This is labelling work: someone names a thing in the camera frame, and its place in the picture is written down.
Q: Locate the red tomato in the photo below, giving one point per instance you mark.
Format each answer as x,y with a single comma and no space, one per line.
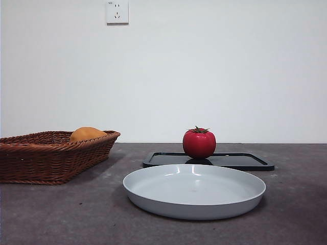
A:
199,145

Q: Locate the pale grey round plate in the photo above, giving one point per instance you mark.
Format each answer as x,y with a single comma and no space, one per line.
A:
194,204

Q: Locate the dark green rectangular tray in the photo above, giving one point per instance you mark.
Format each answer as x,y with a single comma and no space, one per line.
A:
235,160

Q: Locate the white wall socket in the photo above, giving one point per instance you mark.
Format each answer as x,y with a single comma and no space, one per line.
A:
117,12

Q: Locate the brown wicker basket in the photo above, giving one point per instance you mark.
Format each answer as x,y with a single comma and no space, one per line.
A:
51,163

